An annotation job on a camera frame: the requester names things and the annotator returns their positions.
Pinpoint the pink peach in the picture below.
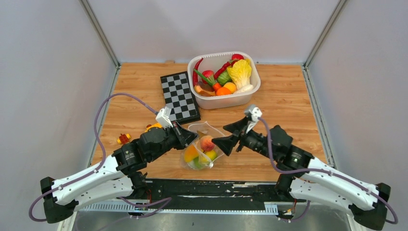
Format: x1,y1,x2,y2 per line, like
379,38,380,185
200,135,215,152

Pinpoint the red yellow brick toy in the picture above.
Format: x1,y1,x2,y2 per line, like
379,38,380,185
117,133,131,144

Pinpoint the orange tangerine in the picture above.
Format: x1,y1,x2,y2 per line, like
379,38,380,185
216,87,232,96

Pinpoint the small yellow orange fruit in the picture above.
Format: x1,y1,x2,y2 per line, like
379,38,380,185
223,82,237,94

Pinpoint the yellow napa cabbage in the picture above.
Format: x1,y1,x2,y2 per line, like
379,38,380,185
227,59,254,94

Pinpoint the green onion stalk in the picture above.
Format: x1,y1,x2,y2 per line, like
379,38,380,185
193,69,216,86

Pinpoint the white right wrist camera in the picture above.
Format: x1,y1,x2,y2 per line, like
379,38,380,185
244,104,262,134

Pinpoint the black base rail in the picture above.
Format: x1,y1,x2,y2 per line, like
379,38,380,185
126,179,295,211

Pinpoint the black white checkerboard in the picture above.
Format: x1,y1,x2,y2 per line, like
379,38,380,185
160,71,201,125

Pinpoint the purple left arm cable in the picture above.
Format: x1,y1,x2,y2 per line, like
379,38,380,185
28,92,173,222

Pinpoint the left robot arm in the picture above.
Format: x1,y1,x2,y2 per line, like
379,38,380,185
40,121,199,223

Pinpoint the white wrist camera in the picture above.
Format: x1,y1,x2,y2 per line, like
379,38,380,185
155,106,173,128
244,104,262,134

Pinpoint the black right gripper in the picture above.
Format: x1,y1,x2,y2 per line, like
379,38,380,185
211,117,276,161

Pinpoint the red apple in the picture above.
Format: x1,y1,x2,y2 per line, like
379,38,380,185
202,70,217,85
231,53,245,61

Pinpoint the white plastic food tub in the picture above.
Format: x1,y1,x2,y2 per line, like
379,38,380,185
187,51,261,109

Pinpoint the long red chili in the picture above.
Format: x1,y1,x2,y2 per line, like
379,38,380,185
192,57,204,87

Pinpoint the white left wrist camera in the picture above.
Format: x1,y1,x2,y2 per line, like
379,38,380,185
155,106,173,128

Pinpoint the green striped cabbage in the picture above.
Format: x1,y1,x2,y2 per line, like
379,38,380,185
217,71,232,86

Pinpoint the yellow mango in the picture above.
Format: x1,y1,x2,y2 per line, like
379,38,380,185
184,145,199,163

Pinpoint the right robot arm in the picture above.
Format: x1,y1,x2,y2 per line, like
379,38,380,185
212,117,398,231

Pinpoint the clear dotted zip bag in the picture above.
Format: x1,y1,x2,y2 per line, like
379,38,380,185
180,121,225,170

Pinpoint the red pepper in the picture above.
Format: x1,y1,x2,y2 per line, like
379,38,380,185
214,60,234,80

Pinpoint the chocolate glazed eclair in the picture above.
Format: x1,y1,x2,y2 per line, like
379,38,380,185
194,82,216,97

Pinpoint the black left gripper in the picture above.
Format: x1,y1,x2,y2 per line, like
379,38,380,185
149,120,200,162

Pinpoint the yellow toy brick car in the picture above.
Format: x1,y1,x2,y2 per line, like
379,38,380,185
145,123,162,132

